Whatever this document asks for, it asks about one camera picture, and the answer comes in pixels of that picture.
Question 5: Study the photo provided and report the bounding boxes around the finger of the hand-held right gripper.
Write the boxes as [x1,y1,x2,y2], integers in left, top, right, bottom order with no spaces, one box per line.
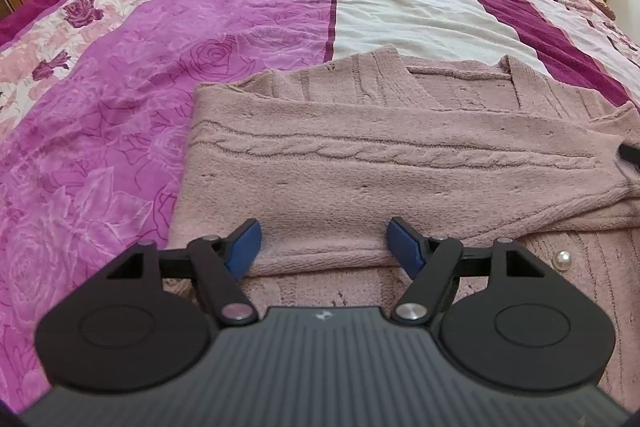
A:
[617,144,640,170]

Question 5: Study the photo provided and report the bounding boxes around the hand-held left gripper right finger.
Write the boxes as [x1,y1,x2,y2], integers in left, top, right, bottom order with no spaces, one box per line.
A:
[387,216,548,324]

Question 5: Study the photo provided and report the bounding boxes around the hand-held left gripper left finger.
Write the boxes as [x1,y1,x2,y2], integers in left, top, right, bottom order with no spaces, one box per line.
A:
[102,218,262,327]

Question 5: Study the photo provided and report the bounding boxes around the pink knitted cardigan sweater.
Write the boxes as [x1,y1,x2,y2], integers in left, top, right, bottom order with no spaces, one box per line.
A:
[167,47,640,414]

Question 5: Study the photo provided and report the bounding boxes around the magenta floral striped bedspread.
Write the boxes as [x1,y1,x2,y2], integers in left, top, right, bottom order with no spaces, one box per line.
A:
[0,0,640,413]

